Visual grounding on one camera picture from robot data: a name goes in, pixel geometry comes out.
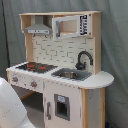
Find red stove knob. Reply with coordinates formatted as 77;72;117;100
30;81;37;87
12;77;18;82

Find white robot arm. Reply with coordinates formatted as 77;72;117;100
0;77;35;128

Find grey range hood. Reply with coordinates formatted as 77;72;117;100
24;15;52;35

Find white fridge cabinet door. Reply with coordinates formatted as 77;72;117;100
44;81;82;128

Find black toy faucet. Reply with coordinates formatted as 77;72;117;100
75;51;93;70

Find white microwave cabinet door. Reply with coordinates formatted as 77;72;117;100
52;14;91;40

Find black stovetop red burners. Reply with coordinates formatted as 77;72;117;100
18;62;55;73

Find grey toy sink basin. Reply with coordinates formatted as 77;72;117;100
52;68;92;81

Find wooden toy kitchen frame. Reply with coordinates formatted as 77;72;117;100
7;11;114;128

